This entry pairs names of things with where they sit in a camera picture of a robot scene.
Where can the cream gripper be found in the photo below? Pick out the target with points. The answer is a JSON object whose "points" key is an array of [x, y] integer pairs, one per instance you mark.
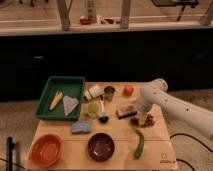
{"points": [[142, 117]]}

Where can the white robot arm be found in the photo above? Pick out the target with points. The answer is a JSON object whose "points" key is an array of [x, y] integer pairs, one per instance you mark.
{"points": [[155, 93]]}

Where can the purple bowl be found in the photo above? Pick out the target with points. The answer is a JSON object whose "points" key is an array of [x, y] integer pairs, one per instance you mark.
{"points": [[100, 147]]}

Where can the orange bowl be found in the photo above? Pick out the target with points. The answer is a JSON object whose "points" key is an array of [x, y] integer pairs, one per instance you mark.
{"points": [[45, 150]]}

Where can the orange tomato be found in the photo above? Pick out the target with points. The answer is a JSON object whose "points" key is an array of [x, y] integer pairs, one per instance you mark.
{"points": [[128, 90]]}

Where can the green chili pepper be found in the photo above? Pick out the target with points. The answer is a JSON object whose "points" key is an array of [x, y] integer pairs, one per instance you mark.
{"points": [[140, 145]]}

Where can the light green cup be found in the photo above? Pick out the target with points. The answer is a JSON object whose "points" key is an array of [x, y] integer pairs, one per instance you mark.
{"points": [[92, 110]]}

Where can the blue sponge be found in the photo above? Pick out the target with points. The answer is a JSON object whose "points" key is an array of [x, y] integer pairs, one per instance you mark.
{"points": [[81, 127]]}

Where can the green plastic tray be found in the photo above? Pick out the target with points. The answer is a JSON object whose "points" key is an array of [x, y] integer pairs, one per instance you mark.
{"points": [[69, 86]]}

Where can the red item on shelf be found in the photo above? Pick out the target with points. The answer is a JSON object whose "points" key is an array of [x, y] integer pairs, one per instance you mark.
{"points": [[85, 21]]}

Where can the white bottle on shelf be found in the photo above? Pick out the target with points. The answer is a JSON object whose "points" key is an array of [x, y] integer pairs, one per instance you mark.
{"points": [[91, 10]]}

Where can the black stand at left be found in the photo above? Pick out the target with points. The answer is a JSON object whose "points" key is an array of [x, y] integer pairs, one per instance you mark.
{"points": [[9, 154]]}

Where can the white handled black brush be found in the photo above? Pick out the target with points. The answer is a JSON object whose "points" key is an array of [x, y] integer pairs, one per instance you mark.
{"points": [[103, 117]]}

